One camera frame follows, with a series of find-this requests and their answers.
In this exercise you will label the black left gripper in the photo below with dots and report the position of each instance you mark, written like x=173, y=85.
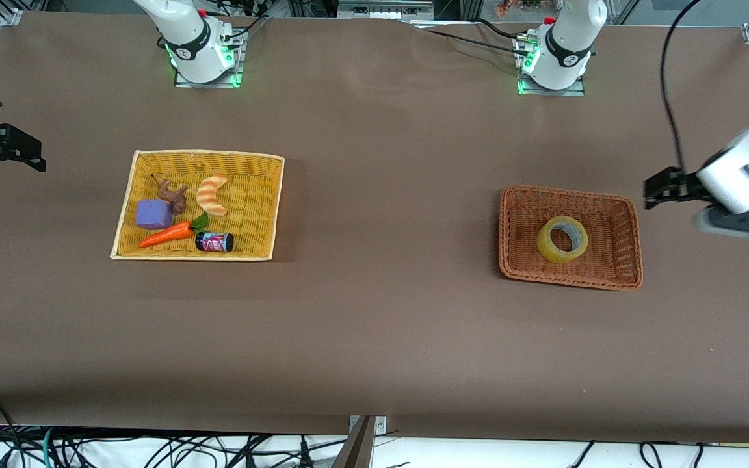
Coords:
x=681, y=184

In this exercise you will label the clear yellowish tape roll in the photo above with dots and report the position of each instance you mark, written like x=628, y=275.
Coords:
x=547, y=244

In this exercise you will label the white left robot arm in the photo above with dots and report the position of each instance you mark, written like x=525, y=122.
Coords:
x=566, y=39

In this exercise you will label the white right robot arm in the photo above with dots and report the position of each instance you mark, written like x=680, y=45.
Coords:
x=186, y=39

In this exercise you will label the brown wicker basket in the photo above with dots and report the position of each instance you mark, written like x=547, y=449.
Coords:
x=615, y=253

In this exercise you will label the purple foam block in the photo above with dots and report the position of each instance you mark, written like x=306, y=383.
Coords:
x=153, y=214

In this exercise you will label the brown lion figurine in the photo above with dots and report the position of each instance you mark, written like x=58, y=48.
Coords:
x=173, y=195

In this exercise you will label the orange toy carrot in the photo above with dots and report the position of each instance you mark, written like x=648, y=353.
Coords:
x=170, y=235

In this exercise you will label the toy croissant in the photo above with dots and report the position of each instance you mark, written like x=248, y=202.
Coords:
x=210, y=194

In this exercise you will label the small dark can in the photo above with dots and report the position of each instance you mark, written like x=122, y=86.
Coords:
x=214, y=242

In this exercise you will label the yellow wicker basket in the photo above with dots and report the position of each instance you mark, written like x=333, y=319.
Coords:
x=251, y=221

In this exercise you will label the grey equipment box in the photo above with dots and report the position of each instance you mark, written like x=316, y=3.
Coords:
x=384, y=8

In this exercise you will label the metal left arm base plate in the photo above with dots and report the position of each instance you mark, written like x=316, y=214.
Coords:
x=576, y=90

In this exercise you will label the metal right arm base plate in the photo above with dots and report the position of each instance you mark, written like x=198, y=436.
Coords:
x=231, y=82

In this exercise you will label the metal table edge bracket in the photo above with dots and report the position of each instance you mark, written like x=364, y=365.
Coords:
x=358, y=445

